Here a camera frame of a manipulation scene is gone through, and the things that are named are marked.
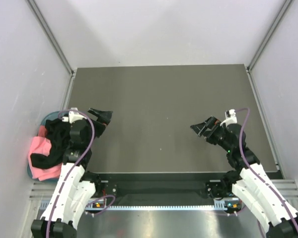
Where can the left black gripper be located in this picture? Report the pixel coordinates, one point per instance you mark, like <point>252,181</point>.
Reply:
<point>101,123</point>

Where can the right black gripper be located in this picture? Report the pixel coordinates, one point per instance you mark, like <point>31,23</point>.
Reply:
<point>211,123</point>

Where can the black t shirt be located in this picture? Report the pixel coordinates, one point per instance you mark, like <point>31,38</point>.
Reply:
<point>52,143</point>

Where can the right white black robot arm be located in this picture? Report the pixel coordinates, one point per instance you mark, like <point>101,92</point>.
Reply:
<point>248,181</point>

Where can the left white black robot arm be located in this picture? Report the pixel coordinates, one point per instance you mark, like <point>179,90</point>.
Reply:
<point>75,186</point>

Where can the teal plastic basket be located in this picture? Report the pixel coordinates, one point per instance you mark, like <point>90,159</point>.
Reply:
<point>48,116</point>

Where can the pink t shirt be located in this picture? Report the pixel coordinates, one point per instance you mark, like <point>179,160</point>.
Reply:
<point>40,161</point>

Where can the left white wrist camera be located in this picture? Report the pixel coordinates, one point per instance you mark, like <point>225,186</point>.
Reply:
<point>73,115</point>

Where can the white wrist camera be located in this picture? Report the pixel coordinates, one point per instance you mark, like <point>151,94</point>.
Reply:
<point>73,115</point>
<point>230,118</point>

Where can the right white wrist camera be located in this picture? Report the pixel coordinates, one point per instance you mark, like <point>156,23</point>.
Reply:
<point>230,118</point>

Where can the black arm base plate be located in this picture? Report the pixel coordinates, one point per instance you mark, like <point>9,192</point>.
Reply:
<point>162,189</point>

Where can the grey slotted cable duct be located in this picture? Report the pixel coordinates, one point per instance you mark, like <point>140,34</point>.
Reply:
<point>98,206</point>

